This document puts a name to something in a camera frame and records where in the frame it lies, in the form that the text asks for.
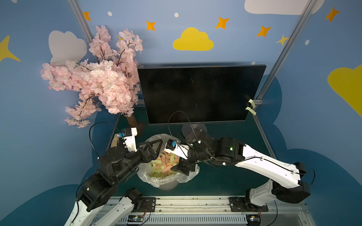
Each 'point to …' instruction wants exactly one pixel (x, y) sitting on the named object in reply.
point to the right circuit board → (253, 220)
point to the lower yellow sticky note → (251, 110)
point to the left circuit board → (135, 218)
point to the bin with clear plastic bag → (159, 173)
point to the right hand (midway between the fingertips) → (176, 156)
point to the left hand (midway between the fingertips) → (156, 139)
